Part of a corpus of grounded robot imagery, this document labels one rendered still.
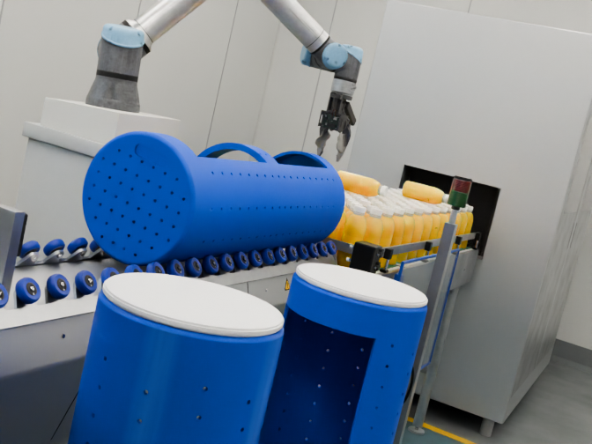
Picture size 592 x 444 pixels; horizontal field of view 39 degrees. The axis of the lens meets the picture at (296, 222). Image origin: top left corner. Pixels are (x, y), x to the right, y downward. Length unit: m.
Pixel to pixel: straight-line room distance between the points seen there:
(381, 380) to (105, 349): 0.64
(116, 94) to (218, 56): 4.52
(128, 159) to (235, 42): 5.28
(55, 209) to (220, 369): 1.28
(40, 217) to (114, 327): 1.24
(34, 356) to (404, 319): 0.69
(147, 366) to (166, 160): 0.68
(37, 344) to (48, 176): 0.99
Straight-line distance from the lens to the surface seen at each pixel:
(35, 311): 1.48
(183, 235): 1.75
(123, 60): 2.41
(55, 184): 2.39
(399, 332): 1.67
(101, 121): 2.30
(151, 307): 1.20
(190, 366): 1.18
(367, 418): 1.70
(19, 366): 1.45
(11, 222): 1.47
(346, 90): 2.70
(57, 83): 5.60
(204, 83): 6.80
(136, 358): 1.19
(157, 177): 1.78
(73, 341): 1.55
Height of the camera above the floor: 1.35
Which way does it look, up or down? 7 degrees down
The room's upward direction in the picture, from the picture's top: 13 degrees clockwise
